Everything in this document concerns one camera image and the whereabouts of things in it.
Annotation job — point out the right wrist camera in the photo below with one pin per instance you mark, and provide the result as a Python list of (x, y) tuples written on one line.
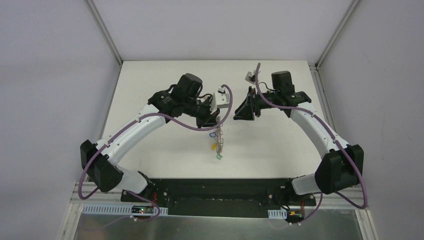
[(251, 77)]

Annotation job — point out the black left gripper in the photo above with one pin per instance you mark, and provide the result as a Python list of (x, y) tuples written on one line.
[(208, 118)]

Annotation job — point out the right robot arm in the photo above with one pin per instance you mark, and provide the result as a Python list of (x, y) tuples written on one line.
[(341, 162)]

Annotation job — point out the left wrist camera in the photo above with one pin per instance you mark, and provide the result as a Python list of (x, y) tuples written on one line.
[(220, 99)]

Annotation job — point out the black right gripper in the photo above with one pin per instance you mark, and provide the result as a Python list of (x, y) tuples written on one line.
[(252, 105)]

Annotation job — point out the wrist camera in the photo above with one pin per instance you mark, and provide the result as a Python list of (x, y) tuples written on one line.
[(251, 77), (220, 99)]

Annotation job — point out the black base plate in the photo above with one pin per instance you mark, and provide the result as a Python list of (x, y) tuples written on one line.
[(224, 197)]

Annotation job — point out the right white cable duct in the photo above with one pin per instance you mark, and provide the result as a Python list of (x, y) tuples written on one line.
[(277, 214)]

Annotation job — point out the large metal keyring with rings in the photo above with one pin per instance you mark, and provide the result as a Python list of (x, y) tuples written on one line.
[(218, 137)]

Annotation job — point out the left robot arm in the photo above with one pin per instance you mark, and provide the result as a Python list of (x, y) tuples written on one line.
[(100, 160)]

